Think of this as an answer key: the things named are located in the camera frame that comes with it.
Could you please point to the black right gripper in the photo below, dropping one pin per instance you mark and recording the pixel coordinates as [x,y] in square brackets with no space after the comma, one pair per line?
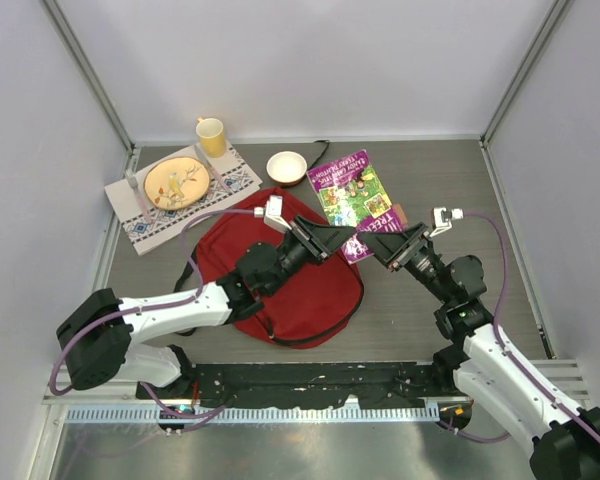
[397,248]

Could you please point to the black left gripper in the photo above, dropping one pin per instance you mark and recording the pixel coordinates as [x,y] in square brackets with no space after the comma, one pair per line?
[321,238]

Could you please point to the purple treehouse paperback book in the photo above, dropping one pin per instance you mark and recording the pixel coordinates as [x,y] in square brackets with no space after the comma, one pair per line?
[350,193]

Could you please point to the red student backpack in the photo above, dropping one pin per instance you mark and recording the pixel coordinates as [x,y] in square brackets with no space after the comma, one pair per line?
[315,303]

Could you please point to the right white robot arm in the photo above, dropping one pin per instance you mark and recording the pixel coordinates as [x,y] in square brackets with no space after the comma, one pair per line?
[560,437]

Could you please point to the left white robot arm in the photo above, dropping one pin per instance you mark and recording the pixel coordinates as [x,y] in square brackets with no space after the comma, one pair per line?
[107,336]

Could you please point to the orange white bowl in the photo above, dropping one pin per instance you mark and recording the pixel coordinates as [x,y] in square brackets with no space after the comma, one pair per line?
[286,168]

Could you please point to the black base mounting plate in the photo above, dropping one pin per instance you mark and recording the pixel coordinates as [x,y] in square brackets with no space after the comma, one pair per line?
[376,385]

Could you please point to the yellow mug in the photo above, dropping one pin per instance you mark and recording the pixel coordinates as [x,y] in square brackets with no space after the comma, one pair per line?
[211,134]

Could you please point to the yellow bird plate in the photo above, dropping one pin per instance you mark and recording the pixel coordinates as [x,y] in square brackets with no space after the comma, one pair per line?
[177,183]

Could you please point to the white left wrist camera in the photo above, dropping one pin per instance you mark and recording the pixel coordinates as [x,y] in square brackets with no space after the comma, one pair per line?
[271,213]

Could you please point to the pink handled knife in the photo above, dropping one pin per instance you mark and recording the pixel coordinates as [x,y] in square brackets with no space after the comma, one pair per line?
[218,177]

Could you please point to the pink handled fork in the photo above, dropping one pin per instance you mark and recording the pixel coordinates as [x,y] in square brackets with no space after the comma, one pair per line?
[134,186]

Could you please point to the aluminium front rail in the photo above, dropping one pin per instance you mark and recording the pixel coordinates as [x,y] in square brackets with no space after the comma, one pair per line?
[563,373]

